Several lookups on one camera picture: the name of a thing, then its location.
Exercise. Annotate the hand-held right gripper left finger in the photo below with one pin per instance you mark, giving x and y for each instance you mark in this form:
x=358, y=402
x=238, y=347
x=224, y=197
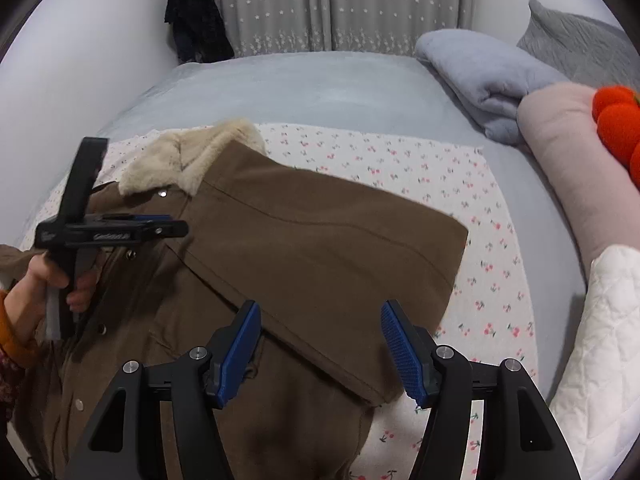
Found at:
x=240, y=355

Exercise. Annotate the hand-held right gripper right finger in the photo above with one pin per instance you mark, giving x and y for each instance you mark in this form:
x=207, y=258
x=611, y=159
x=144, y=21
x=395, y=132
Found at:
x=405, y=355

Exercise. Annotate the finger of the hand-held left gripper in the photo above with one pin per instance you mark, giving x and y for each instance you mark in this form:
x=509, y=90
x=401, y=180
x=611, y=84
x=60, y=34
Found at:
x=145, y=230

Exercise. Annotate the brown coat with fur collar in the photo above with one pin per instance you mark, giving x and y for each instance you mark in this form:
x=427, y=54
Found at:
x=310, y=240

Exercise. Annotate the person's left forearm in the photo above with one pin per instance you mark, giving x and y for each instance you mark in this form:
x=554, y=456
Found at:
x=12, y=345

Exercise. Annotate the dark hanging clothes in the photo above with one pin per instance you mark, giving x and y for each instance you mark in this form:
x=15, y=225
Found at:
x=195, y=20

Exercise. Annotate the person's left hand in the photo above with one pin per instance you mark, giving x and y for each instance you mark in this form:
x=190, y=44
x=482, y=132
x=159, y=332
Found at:
x=30, y=290

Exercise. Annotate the cherry print bed sheet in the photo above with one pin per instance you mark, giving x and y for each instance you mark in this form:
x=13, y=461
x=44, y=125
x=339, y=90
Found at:
x=400, y=170

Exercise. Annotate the white quilted jacket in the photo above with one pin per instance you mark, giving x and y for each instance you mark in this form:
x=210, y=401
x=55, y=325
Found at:
x=600, y=360

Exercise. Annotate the grey bed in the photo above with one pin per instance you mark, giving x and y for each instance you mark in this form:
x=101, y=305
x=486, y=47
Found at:
x=300, y=90

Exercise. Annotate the pink pillow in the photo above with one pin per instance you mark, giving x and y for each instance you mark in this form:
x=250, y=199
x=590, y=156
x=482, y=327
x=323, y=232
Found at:
x=560, y=150

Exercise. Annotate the grey star print curtain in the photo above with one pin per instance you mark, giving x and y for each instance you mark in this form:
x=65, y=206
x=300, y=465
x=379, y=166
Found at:
x=395, y=5
x=270, y=5

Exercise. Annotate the folded grey-blue blanket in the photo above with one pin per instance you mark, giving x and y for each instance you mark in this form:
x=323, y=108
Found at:
x=475, y=70

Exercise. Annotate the orange pumpkin plush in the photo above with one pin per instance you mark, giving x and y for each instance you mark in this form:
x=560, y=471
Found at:
x=617, y=125

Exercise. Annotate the grey quilted pillow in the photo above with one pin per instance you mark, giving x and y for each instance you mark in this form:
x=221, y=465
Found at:
x=575, y=45

